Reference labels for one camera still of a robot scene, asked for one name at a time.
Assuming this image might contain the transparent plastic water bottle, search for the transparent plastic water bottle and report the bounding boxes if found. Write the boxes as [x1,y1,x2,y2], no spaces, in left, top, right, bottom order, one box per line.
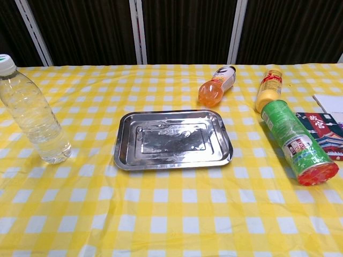
[0,54,72,165]

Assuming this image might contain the rectangular metal tray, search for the rectangular metal tray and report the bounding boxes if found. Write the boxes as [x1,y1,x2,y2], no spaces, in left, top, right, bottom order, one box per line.
[113,109,234,171]

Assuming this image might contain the orange drink bottle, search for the orange drink bottle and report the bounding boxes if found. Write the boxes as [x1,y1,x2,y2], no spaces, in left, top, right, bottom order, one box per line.
[198,66,237,108]

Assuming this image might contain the yellow plastic bottle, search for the yellow plastic bottle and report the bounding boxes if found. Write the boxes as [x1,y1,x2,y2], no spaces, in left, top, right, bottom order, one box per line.
[254,66,284,114]

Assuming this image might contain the yellow white checkered tablecloth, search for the yellow white checkered tablecloth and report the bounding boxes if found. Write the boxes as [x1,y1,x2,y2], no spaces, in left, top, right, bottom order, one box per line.
[0,63,343,257]

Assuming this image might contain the green chips can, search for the green chips can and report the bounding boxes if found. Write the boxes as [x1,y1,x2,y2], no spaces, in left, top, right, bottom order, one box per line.
[260,99,340,187]

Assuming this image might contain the dark illustrated booklet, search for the dark illustrated booklet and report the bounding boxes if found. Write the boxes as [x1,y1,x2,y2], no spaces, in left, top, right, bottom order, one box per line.
[294,112,343,162]

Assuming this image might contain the white paper sheet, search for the white paper sheet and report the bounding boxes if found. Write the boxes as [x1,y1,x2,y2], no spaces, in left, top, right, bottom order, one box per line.
[312,93,343,115]

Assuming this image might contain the white partition frame post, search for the white partition frame post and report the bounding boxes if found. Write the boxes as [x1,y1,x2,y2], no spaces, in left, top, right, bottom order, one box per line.
[14,0,55,67]
[227,0,249,65]
[128,0,148,65]

